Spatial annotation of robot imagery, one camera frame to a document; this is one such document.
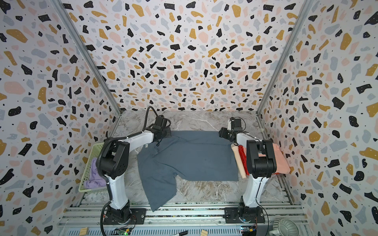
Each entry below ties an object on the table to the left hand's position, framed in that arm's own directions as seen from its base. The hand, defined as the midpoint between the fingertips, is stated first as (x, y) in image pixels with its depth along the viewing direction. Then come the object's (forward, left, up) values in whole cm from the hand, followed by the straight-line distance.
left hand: (168, 129), depth 100 cm
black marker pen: (-57, -12, -7) cm, 59 cm away
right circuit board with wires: (-57, -42, -9) cm, 71 cm away
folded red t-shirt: (-15, -49, -5) cm, 52 cm away
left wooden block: (-55, +34, -7) cm, 65 cm away
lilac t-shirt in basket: (-31, +38, -5) cm, 49 cm away
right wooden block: (-57, -22, -6) cm, 62 cm away
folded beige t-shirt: (-15, -45, -5) cm, 48 cm away
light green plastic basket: (-17, +44, -3) cm, 47 cm away
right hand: (0, -36, -1) cm, 36 cm away
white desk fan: (-56, -61, -7) cm, 83 cm away
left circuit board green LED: (-56, +15, -8) cm, 58 cm away
